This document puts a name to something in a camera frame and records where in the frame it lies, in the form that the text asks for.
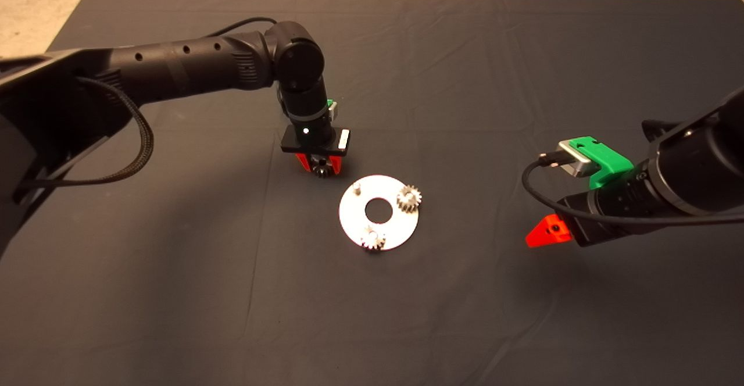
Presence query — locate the dark grey table cloth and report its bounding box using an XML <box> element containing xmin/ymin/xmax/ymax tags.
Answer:
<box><xmin>0</xmin><ymin>0</ymin><xmax>744</xmax><ymax>386</ymax></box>

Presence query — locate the round metal carrier plate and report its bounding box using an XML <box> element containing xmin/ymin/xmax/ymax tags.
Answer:
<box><xmin>339</xmin><ymin>175</ymin><xmax>420</xmax><ymax>251</ymax></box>

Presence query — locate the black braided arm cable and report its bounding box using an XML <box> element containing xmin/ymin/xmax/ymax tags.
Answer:
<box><xmin>20</xmin><ymin>77</ymin><xmax>155</xmax><ymax>187</ymax></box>

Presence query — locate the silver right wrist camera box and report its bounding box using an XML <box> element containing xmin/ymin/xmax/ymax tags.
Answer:
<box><xmin>557</xmin><ymin>140</ymin><xmax>600</xmax><ymax>178</ymax></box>

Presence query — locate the green right camera mount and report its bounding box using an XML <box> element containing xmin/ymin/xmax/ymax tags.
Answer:
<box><xmin>568</xmin><ymin>136</ymin><xmax>634</xmax><ymax>190</ymax></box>

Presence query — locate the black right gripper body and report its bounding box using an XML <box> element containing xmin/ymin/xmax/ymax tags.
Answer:
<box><xmin>557</xmin><ymin>184</ymin><xmax>653</xmax><ymax>248</ymax></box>

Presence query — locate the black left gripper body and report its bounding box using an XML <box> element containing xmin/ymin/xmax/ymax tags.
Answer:
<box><xmin>281</xmin><ymin>123</ymin><xmax>351</xmax><ymax>158</ymax></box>

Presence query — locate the black right camera cable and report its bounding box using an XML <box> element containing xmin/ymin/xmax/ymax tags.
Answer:
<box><xmin>521</xmin><ymin>152</ymin><xmax>744</xmax><ymax>226</ymax></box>

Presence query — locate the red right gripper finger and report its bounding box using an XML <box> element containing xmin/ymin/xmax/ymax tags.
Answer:
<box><xmin>525</xmin><ymin>215</ymin><xmax>574</xmax><ymax>248</ymax></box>

